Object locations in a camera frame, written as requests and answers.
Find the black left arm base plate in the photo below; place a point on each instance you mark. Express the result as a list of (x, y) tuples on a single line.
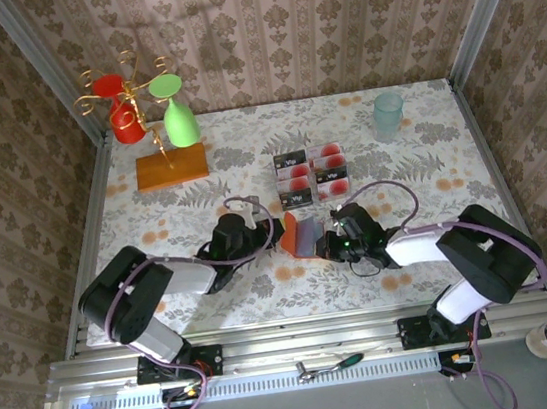
[(213, 358)]

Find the floral tablecloth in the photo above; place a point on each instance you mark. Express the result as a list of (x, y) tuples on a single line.
[(243, 128)]

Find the white card with red dot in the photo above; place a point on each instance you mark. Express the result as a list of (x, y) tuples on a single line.
[(337, 188), (329, 150), (298, 185), (332, 162), (297, 172)]

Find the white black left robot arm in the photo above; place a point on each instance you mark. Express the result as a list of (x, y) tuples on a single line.
[(182, 277)]

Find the black power connector bracket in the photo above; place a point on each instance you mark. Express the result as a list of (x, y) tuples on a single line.
[(450, 360), (177, 394)]

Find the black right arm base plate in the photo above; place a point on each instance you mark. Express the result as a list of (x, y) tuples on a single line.
[(412, 335)]

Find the aluminium table side rail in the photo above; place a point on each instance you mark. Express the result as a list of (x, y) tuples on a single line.
[(486, 151), (98, 197)]

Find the aluminium mounting rail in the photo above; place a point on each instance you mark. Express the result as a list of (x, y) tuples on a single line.
[(311, 340)]

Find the orange card holder wallet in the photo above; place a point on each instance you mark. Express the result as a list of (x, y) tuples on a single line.
[(290, 235)]

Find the red wine glass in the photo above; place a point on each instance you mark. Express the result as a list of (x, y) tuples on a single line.
[(125, 128)]

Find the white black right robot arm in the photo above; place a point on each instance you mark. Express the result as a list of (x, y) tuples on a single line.
[(415, 249)]

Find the green wine glass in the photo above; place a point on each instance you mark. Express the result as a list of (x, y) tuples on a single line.
[(181, 126)]

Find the teal translucent plastic cup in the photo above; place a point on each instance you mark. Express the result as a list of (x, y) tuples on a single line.
[(388, 119)]

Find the aluminium frame post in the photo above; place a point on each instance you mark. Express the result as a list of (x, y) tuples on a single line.
[(50, 77), (485, 10)]

